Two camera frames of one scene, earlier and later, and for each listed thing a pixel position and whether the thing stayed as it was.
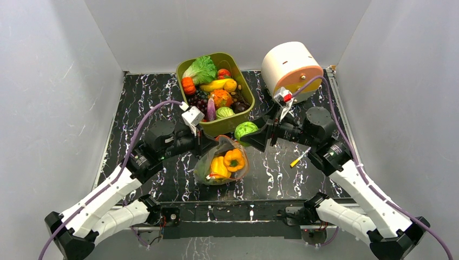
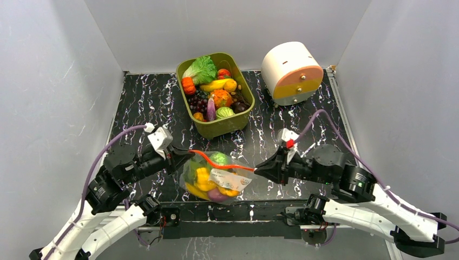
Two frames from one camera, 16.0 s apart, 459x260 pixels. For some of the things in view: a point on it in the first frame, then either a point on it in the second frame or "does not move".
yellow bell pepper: (218, 168) -> (203, 182)
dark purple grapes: (199, 99) does not move
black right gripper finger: (258, 139) -> (275, 168)
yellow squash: (215, 85) does not move
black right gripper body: (270, 130) -> (282, 166)
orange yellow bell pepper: (234, 160) -> (228, 192)
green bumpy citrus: (243, 128) -> (218, 158)
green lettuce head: (202, 70) does not move
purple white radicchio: (211, 110) does not move
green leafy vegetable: (201, 171) -> (189, 169)
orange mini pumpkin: (188, 84) does not move
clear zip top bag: (225, 162) -> (204, 179)
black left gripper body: (187, 142) -> (152, 163)
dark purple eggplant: (240, 107) does not move
